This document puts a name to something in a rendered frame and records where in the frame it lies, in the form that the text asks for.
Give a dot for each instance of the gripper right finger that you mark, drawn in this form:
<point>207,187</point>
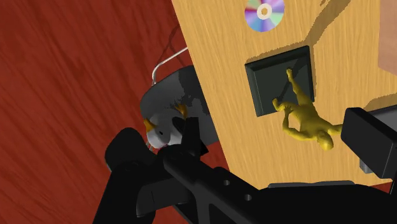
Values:
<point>369,142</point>

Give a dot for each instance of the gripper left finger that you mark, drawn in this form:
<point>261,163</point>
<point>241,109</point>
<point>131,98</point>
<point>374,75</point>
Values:
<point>186,180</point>

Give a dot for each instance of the white penguin toy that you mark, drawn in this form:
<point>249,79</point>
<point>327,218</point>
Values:
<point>164,138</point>

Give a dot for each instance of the yellow human figure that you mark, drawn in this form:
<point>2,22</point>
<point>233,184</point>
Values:
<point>310,121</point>

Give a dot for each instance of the wooden desk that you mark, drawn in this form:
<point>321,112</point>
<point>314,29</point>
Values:
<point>223,93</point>

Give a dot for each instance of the pinkish brown flat box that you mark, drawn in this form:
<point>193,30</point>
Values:
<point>389,37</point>

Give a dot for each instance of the dark square tray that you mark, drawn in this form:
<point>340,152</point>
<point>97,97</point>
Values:
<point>266,88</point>

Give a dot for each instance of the rainbow compact disc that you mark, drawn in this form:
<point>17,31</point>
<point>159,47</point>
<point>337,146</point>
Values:
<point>274,21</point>

